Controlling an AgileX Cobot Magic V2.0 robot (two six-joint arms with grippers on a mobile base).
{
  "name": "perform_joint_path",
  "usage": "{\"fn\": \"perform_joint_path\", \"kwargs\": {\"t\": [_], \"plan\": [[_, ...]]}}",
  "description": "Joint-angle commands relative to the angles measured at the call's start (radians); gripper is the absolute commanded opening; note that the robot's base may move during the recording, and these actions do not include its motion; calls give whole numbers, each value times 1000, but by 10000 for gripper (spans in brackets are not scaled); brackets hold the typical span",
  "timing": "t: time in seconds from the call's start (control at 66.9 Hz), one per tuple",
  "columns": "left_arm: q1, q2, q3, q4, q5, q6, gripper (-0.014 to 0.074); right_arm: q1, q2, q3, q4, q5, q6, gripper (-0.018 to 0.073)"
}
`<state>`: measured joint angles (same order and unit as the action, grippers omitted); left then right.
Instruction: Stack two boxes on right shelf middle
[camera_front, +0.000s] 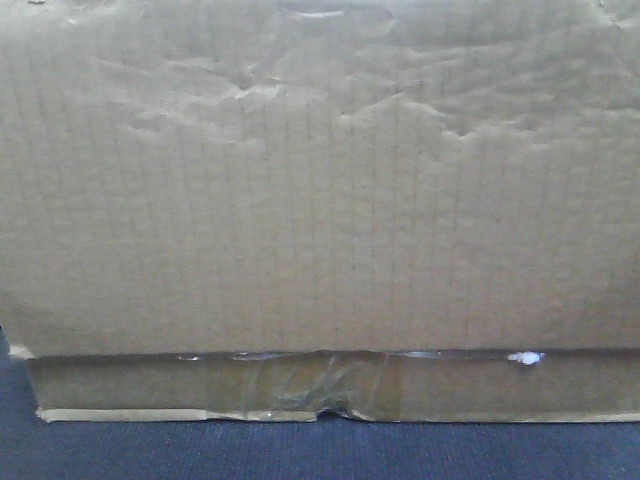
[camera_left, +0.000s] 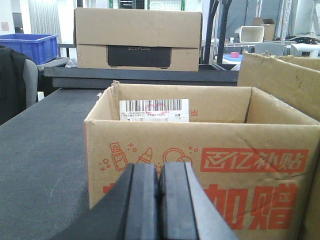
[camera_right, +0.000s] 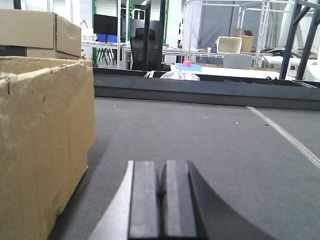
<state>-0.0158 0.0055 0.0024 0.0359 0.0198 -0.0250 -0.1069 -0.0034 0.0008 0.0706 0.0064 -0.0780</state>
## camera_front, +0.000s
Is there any large cardboard box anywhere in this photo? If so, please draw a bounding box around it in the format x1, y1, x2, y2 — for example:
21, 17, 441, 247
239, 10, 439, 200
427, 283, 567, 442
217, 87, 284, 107
1, 1, 639, 422

